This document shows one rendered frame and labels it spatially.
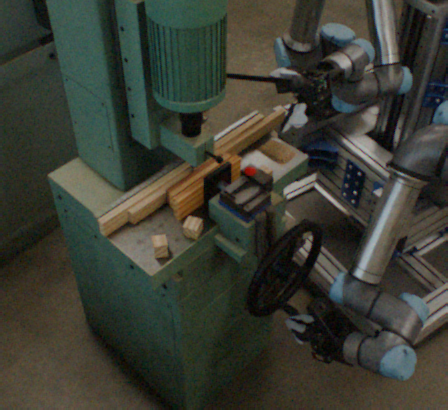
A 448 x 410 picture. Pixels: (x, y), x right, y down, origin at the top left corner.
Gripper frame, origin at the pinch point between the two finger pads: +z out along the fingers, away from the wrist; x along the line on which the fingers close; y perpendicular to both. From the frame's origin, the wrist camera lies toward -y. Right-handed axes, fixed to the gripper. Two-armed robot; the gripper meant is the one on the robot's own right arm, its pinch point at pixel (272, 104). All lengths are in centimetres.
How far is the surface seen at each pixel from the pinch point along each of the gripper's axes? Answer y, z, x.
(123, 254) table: -18, 42, 24
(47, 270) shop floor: -123, 29, 83
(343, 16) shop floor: -159, -235, 67
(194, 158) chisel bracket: -15.3, 15.7, 10.1
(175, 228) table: -14.9, 27.5, 24.2
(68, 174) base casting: -62, 29, 19
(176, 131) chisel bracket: -21.3, 14.6, 4.1
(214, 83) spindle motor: -4.4, 12.4, -10.4
